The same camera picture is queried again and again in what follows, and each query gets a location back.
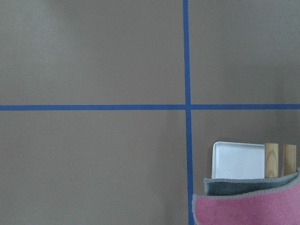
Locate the wooden rack rod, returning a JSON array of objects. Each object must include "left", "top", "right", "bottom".
[
  {"left": 284, "top": 144, "right": 296, "bottom": 176},
  {"left": 264, "top": 143, "right": 278, "bottom": 179}
]

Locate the right wooden rack rod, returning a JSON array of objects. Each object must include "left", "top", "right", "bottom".
[{"left": 284, "top": 144, "right": 296, "bottom": 176}]

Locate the pink and grey cleaning cloth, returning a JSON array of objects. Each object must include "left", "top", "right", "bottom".
[{"left": 192, "top": 168, "right": 300, "bottom": 225}]

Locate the left wooden rack rod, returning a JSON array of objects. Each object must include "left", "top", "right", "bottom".
[{"left": 264, "top": 143, "right": 278, "bottom": 179}]

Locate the white rectangular tray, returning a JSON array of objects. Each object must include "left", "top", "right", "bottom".
[{"left": 211, "top": 142, "right": 265, "bottom": 180}]

